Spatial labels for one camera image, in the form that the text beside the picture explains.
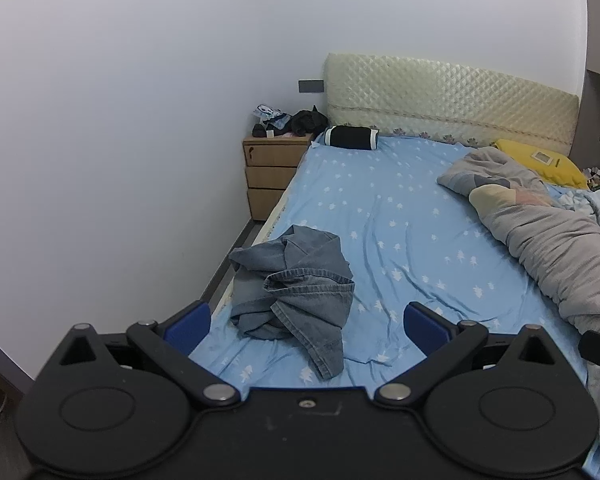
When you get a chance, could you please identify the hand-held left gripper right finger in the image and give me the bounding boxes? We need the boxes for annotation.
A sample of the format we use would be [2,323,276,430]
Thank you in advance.
[375,301,556,406]

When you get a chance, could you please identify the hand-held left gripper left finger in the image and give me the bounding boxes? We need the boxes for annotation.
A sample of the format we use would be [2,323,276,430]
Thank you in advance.
[60,300,241,408]

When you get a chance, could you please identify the blue denim pants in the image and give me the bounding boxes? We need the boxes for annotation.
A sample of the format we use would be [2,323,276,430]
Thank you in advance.
[228,225,356,381]

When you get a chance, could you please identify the black clothes pile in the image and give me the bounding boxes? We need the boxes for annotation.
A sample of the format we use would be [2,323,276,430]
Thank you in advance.
[286,106,329,136]

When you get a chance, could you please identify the light blue printed bed sheet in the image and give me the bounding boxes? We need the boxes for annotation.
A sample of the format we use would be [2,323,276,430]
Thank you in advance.
[187,132,600,480]

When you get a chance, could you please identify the grey quilt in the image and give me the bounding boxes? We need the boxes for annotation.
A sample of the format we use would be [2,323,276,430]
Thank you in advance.
[436,147,600,331]

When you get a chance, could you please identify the pale blue crumpled cloth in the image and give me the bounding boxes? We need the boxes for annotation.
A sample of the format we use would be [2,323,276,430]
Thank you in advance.
[560,187,600,232]

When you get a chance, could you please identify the yellow pillow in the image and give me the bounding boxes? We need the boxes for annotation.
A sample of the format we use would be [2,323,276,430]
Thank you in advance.
[494,139,591,191]

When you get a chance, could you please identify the wooden nightstand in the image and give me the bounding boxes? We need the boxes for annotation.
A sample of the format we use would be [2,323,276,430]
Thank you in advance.
[243,132,315,221]

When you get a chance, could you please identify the black bolster pillow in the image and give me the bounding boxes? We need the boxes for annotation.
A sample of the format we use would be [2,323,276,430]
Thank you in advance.
[324,125,381,151]

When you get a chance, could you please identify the cream quilted headboard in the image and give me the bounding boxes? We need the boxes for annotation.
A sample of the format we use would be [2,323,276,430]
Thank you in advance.
[324,52,580,158]

